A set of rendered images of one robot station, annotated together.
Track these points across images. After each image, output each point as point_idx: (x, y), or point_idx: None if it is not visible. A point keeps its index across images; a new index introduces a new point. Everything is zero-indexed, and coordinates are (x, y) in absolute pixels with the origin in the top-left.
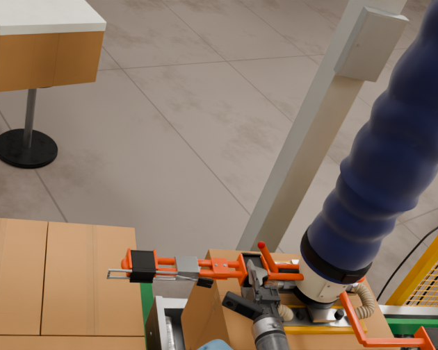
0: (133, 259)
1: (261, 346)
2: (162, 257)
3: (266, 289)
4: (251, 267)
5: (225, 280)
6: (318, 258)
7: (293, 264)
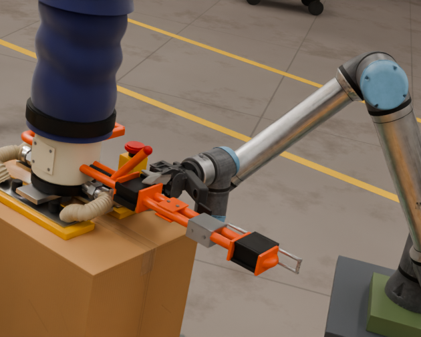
0: (266, 248)
1: (222, 168)
2: (226, 239)
3: (162, 170)
4: (158, 174)
5: (125, 250)
6: (115, 116)
7: (89, 167)
